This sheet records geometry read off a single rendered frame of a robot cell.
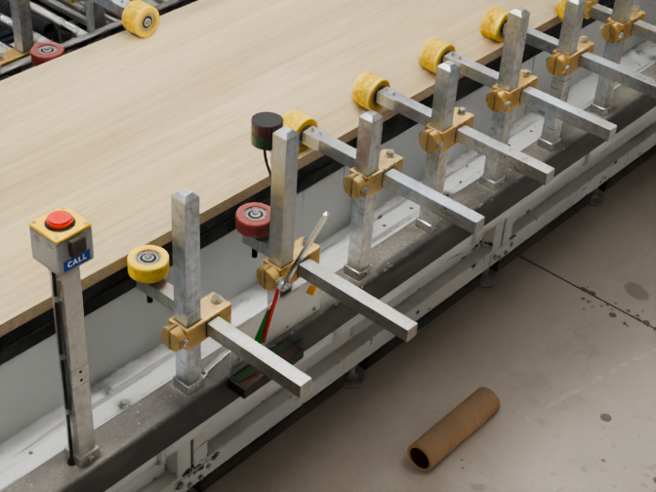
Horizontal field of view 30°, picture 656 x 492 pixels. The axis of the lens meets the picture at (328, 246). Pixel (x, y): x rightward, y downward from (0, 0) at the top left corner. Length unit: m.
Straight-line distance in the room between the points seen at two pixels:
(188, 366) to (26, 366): 0.30
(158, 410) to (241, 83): 0.92
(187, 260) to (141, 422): 0.34
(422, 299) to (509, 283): 0.46
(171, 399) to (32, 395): 0.27
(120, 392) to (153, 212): 0.37
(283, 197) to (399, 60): 0.87
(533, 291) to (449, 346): 0.39
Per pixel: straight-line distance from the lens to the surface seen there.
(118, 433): 2.31
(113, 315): 2.46
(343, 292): 2.37
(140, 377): 2.53
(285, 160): 2.25
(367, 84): 2.81
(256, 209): 2.50
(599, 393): 3.53
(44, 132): 2.77
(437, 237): 2.81
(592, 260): 4.01
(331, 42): 3.13
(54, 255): 1.92
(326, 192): 2.82
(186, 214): 2.11
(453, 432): 3.23
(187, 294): 2.22
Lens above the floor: 2.36
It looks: 37 degrees down
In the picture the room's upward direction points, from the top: 4 degrees clockwise
